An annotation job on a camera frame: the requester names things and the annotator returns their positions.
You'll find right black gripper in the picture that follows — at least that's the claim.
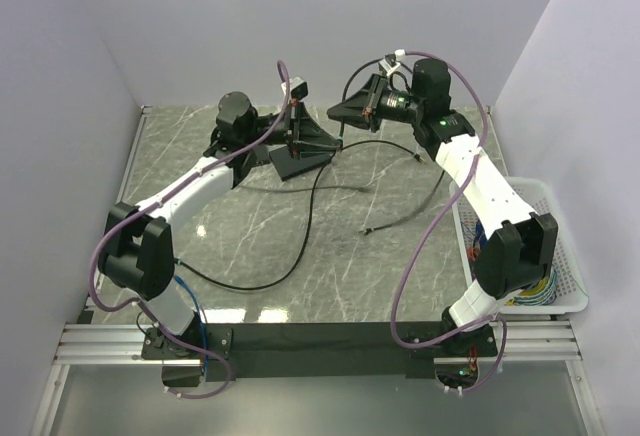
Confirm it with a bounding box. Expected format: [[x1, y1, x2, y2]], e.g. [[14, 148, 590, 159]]
[[326, 72, 423, 134]]

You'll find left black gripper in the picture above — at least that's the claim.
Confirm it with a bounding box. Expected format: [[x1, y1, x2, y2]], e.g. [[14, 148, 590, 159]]
[[243, 98, 341, 161]]

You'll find black network switch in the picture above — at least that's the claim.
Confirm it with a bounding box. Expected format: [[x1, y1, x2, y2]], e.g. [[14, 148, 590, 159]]
[[269, 147, 330, 181]]

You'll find black ethernet cable with plug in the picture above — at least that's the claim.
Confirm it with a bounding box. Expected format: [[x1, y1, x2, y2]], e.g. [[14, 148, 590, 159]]
[[175, 60, 416, 291]]

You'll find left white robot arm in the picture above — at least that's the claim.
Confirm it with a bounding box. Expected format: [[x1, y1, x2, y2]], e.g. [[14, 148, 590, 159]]
[[92, 91, 341, 358]]

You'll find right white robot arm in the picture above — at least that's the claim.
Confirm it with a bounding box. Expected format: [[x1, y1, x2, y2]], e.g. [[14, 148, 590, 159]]
[[327, 51, 558, 355]]

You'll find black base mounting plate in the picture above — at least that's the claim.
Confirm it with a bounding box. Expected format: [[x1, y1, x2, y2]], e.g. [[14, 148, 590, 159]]
[[140, 320, 501, 385]]

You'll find white plastic basket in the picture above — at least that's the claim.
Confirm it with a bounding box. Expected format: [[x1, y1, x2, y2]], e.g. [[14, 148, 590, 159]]
[[452, 177, 589, 315]]

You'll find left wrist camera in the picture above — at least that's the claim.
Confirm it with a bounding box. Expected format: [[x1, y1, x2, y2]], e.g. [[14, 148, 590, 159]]
[[281, 77, 309, 103]]

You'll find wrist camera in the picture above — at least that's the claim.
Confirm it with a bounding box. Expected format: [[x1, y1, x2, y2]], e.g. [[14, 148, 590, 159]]
[[281, 77, 309, 103], [377, 49, 406, 77]]

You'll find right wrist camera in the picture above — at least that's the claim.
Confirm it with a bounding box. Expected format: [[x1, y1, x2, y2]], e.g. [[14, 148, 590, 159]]
[[377, 49, 406, 77]]

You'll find blue ethernet cable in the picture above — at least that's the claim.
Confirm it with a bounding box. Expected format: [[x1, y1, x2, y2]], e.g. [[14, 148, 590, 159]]
[[174, 275, 211, 382]]

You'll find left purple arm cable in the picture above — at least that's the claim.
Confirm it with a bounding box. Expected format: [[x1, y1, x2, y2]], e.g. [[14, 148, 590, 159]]
[[87, 59, 291, 400]]

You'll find colourful wire bundle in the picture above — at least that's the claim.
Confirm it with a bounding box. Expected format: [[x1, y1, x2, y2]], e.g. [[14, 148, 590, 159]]
[[462, 215, 559, 308]]

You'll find aluminium rail frame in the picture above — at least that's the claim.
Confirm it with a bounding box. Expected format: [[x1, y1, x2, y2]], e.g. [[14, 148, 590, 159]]
[[53, 320, 582, 365]]

